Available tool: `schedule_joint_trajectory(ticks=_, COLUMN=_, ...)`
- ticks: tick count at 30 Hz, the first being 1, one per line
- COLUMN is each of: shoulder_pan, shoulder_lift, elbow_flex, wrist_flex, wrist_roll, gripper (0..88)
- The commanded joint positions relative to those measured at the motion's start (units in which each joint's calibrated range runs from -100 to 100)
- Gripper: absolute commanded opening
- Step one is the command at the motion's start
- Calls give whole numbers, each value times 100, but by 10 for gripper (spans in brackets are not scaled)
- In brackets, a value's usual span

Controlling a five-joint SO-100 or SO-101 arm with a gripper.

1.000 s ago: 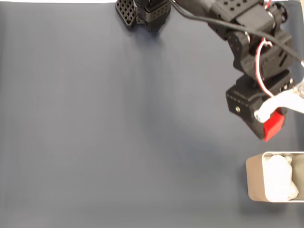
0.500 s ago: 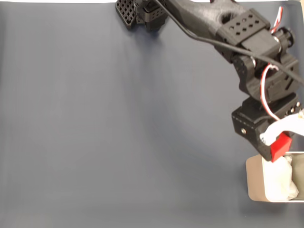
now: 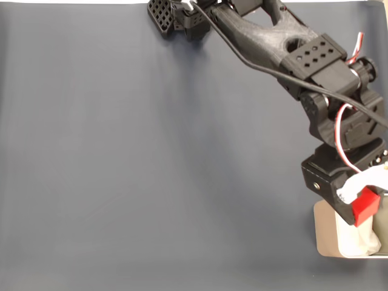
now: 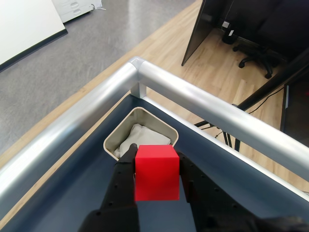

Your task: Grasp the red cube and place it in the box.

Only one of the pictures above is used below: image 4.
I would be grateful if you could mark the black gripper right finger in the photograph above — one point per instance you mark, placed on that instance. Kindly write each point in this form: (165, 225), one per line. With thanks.
(212, 207)

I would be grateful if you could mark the beige rounded box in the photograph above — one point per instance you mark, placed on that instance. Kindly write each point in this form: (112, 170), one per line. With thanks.
(144, 118)

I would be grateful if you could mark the dark grey table mat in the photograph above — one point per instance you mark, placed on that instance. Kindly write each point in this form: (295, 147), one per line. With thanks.
(79, 183)

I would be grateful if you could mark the dark desk panel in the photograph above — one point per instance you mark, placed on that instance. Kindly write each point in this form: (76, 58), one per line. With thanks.
(196, 31)

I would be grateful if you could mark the red cube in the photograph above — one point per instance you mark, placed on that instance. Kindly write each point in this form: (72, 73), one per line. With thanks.
(157, 176)

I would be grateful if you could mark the aluminium tube table frame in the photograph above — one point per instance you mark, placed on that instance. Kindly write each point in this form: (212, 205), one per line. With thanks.
(193, 89)

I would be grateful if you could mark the dark upright panel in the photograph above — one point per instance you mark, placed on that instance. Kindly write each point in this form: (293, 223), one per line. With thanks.
(295, 113)

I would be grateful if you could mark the white cloth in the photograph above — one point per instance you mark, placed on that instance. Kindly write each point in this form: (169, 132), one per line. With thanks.
(144, 137)

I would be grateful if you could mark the black office chair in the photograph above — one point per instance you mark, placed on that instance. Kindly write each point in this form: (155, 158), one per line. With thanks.
(265, 29)

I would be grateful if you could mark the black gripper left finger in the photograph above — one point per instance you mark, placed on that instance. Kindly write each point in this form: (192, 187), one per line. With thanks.
(120, 183)

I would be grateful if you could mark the black tripod stand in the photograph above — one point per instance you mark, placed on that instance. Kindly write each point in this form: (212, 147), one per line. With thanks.
(265, 89)

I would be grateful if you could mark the white cabinet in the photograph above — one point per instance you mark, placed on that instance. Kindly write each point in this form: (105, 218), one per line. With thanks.
(77, 9)

